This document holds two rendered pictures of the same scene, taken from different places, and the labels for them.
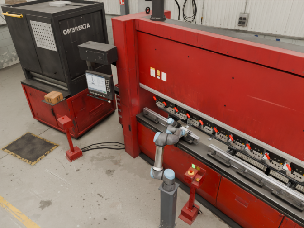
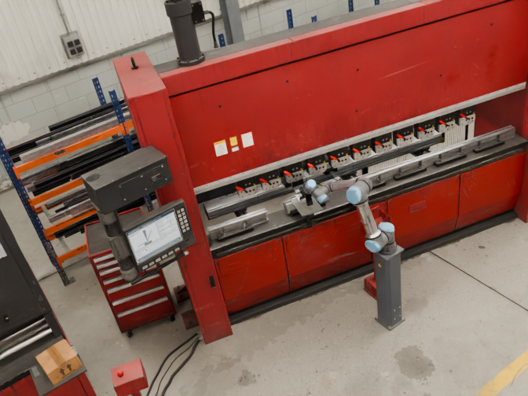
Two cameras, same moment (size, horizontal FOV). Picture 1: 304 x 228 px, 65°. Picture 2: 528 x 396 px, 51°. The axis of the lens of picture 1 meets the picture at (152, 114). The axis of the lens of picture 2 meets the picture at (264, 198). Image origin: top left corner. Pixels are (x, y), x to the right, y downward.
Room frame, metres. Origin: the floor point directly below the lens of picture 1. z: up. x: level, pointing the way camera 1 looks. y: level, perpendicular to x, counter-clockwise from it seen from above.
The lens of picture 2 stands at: (0.95, 3.04, 3.61)
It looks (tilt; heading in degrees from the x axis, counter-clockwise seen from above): 34 degrees down; 299
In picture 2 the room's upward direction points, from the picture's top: 11 degrees counter-clockwise
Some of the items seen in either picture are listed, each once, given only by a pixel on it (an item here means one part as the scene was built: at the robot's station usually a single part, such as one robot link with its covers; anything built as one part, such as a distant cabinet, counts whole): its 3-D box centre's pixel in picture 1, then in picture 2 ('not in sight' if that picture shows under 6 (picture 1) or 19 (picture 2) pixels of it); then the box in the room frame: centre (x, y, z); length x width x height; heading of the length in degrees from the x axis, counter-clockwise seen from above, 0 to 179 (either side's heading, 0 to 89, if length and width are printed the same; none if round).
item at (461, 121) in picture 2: not in sight; (464, 114); (1.39, -1.49, 1.26); 0.15 x 0.09 x 0.17; 43
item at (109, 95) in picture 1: (101, 83); (158, 233); (3.09, 0.73, 1.42); 0.45 x 0.12 x 0.36; 60
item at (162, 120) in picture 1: (155, 116); (238, 224); (2.95, -0.06, 0.92); 0.50 x 0.06 x 0.10; 43
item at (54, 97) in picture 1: (52, 97); (54, 364); (3.41, 1.63, 1.04); 0.30 x 0.26 x 0.12; 57
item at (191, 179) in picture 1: (194, 175); (375, 223); (1.94, -0.50, 0.75); 0.20 x 0.16 x 0.18; 51
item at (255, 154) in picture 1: (257, 149); (402, 133); (1.83, -1.09, 1.26); 0.15 x 0.09 x 0.17; 43
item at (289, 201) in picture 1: (287, 200); (449, 159); (1.47, -1.34, 0.89); 0.30 x 0.05 x 0.03; 43
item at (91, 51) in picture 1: (101, 74); (141, 219); (3.19, 0.73, 1.53); 0.51 x 0.25 x 0.85; 60
